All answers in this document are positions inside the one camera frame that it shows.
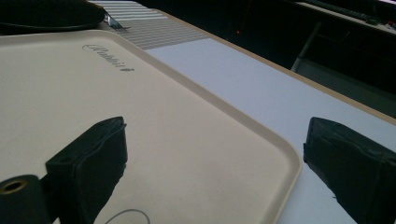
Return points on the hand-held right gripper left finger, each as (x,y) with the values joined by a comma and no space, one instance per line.
(93,161)

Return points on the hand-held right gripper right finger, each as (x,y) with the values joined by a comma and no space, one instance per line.
(351,165)

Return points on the black plate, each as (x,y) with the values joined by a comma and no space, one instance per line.
(46,14)

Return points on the metal fork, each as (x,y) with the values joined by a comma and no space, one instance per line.
(114,22)

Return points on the beige plastic tray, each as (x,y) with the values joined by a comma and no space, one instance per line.
(174,130)

